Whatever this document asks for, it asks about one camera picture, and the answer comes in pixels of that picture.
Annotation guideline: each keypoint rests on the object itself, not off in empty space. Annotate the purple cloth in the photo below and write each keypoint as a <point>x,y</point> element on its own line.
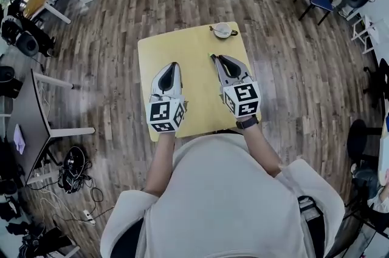
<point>19,138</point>

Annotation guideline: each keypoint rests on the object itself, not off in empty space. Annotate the purple eggplant with green stem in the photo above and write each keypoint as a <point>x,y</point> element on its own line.
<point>211,54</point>

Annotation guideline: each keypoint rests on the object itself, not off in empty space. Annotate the white round bowl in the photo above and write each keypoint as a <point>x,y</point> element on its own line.
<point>222,29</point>

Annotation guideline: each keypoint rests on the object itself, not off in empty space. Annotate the white stool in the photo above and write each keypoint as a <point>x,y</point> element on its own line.
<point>378,33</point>
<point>360,27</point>

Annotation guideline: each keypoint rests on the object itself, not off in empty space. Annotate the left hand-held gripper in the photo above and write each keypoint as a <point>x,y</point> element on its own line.
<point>161,114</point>

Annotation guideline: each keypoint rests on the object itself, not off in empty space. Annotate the person's left forearm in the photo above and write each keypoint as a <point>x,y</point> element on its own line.
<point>159,162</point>

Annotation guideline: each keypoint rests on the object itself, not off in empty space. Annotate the black wristwatch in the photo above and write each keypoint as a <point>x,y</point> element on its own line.
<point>246,122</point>

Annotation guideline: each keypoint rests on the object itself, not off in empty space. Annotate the black round stool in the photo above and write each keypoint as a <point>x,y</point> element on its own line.
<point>361,138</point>

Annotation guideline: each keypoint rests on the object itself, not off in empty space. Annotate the grey desk with white legs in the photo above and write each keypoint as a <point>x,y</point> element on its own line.
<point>30,123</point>

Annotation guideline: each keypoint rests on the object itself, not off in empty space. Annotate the white power strip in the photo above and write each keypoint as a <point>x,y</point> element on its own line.
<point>89,217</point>

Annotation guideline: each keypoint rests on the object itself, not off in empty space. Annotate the person's white shirt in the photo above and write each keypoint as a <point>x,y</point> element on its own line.
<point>218,205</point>

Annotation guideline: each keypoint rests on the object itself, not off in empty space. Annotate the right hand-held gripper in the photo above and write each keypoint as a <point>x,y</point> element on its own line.
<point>243,100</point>

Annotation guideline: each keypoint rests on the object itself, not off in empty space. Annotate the person's right forearm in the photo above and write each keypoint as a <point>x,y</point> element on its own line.
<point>263,150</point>

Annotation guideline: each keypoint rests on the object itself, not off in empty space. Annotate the black office chair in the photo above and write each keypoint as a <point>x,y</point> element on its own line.
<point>380,83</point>

